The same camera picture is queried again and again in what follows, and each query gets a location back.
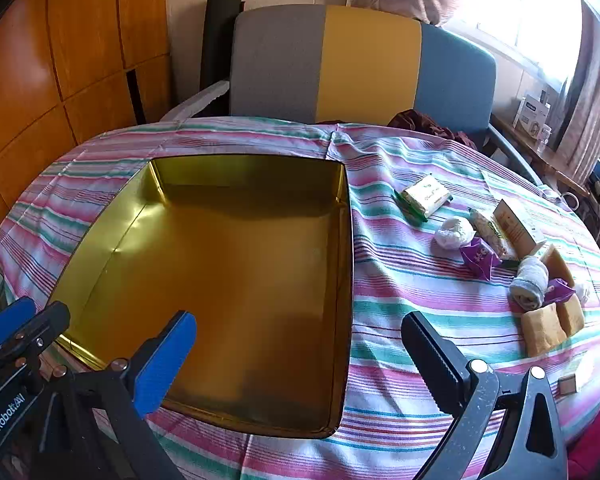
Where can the cream green-edged packet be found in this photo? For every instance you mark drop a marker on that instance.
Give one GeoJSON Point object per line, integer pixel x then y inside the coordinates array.
{"type": "Point", "coordinates": [425, 196]}

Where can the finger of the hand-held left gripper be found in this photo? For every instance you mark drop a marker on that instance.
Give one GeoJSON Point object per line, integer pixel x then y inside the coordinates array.
{"type": "Point", "coordinates": [42, 327]}
{"type": "Point", "coordinates": [2, 321]}

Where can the gold metal tin box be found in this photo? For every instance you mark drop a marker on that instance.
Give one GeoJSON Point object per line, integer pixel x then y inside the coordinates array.
{"type": "Point", "coordinates": [240, 260]}

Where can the white product box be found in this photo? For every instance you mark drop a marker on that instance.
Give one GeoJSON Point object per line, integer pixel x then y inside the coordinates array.
{"type": "Point", "coordinates": [530, 112]}

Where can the striped tablecloth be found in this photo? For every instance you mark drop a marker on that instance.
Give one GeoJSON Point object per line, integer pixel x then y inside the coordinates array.
{"type": "Point", "coordinates": [405, 285]}

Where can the dark red cloth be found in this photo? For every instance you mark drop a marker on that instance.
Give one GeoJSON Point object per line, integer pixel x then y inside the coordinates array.
{"type": "Point", "coordinates": [420, 122]}

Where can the yellow sponge block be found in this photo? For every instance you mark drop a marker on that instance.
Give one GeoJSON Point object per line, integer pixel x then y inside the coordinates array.
{"type": "Point", "coordinates": [542, 330]}
{"type": "Point", "coordinates": [572, 314]}

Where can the brown cube box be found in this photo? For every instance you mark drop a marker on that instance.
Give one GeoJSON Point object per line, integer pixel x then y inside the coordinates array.
{"type": "Point", "coordinates": [557, 262]}

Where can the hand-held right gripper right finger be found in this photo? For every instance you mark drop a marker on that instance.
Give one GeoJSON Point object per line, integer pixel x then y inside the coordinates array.
{"type": "Point", "coordinates": [430, 355]}

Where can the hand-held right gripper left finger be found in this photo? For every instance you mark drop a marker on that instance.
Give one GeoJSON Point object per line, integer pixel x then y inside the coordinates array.
{"type": "Point", "coordinates": [166, 360]}

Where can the green white snack bar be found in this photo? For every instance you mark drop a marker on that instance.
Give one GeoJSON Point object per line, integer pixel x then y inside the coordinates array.
{"type": "Point", "coordinates": [492, 235]}

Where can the small white plastic wrap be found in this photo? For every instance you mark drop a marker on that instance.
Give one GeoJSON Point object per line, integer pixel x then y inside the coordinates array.
{"type": "Point", "coordinates": [583, 291]}

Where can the wooden wardrobe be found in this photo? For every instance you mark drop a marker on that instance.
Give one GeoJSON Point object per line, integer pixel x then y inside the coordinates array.
{"type": "Point", "coordinates": [55, 60]}

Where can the purple snack packet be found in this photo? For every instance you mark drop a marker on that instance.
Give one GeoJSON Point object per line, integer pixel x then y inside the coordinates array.
{"type": "Point", "coordinates": [477, 257]}
{"type": "Point", "coordinates": [560, 291]}

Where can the bright window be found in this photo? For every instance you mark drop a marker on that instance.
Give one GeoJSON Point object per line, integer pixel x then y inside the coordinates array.
{"type": "Point", "coordinates": [520, 5]}

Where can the small green white carton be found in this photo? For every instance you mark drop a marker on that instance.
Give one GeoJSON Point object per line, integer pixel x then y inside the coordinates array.
{"type": "Point", "coordinates": [575, 377]}

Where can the black rolled mat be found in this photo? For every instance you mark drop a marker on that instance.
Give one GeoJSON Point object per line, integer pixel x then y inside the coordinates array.
{"type": "Point", "coordinates": [220, 35]}

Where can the white towel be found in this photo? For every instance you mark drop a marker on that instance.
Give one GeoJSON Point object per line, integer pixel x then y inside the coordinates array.
{"type": "Point", "coordinates": [530, 282]}

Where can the white crumpled wrapper ball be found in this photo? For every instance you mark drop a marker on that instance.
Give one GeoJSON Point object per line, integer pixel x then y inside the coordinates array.
{"type": "Point", "coordinates": [452, 232]}

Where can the pink clothing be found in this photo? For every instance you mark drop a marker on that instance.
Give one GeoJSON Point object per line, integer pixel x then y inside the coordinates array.
{"type": "Point", "coordinates": [595, 440]}

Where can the cream orange carton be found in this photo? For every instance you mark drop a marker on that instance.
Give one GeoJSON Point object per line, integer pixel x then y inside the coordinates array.
{"type": "Point", "coordinates": [517, 225]}

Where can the grey yellow blue chair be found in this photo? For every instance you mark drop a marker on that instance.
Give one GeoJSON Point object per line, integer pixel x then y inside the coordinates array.
{"type": "Point", "coordinates": [280, 60]}

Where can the wooden side desk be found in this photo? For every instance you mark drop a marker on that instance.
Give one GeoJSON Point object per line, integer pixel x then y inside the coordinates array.
{"type": "Point", "coordinates": [545, 157]}

